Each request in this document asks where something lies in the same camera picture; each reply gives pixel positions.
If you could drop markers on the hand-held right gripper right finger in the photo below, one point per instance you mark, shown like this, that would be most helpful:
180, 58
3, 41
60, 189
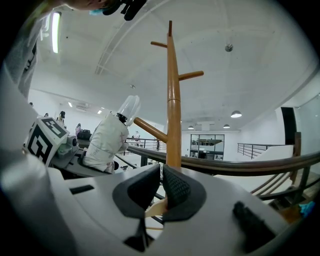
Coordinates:
180, 192

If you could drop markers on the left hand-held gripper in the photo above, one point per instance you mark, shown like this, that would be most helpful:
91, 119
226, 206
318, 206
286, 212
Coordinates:
41, 145

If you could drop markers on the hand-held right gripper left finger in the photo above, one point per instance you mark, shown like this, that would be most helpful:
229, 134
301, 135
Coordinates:
140, 192

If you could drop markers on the brown wooden coat stand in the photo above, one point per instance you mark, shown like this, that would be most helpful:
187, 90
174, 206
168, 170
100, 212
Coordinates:
173, 100

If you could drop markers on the light wooden clothes hanger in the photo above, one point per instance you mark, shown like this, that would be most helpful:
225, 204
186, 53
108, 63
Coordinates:
156, 208

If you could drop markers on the black bag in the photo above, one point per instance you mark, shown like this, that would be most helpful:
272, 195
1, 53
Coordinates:
83, 135

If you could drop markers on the slim black balcony railing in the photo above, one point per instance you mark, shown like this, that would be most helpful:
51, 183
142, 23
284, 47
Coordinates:
250, 150
147, 142

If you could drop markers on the dark framed window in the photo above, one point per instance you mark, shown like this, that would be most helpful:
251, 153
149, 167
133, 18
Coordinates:
207, 146

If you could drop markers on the ceiling air vent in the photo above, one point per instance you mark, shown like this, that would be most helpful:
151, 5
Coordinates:
82, 107

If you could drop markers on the person's grey sweatshirt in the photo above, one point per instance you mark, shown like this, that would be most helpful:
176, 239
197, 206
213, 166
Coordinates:
25, 62

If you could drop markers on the large dome pendant lamp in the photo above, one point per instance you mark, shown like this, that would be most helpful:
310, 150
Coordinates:
236, 114

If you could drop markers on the small ceiling detector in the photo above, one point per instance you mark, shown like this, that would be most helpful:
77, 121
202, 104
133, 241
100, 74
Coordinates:
132, 86

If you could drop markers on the long ceiling tube light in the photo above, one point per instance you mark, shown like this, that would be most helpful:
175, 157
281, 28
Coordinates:
55, 32

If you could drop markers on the dark doorway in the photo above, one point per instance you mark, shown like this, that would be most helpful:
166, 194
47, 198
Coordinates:
288, 126

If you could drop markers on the pile of blue clips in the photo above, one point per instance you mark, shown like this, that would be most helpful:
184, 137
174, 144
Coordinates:
307, 208

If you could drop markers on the blue face mask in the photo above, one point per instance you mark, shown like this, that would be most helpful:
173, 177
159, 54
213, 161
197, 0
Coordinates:
96, 12

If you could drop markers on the person's face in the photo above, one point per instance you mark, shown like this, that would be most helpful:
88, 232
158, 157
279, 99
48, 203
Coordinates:
85, 4

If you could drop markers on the round ceiling detector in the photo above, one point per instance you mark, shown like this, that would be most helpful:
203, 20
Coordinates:
229, 47

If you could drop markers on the black head-worn camera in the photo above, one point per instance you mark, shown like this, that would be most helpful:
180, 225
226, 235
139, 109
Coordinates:
125, 8

